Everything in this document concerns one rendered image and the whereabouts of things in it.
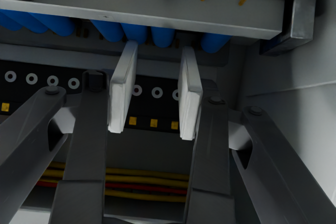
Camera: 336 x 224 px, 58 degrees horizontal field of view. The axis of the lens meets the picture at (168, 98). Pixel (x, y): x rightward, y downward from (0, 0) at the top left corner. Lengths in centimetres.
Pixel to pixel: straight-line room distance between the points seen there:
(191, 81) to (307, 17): 7
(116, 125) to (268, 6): 10
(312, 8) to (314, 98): 5
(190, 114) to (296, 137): 7
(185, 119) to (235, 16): 6
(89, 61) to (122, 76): 15
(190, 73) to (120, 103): 4
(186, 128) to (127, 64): 5
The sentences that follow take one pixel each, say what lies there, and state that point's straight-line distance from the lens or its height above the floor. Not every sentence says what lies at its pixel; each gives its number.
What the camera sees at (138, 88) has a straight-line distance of 30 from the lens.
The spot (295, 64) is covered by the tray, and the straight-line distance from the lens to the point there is 20.
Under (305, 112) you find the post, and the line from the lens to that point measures 19.
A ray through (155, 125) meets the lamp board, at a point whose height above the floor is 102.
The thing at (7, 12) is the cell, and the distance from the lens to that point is 23.
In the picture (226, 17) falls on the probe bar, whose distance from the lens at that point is 17.
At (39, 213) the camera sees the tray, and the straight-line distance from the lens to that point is 19.
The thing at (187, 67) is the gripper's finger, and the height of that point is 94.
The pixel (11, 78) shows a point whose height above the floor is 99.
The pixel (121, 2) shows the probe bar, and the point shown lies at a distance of 17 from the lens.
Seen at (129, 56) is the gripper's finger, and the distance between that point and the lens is 18.
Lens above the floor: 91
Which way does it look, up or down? 17 degrees up
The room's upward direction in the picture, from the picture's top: 173 degrees counter-clockwise
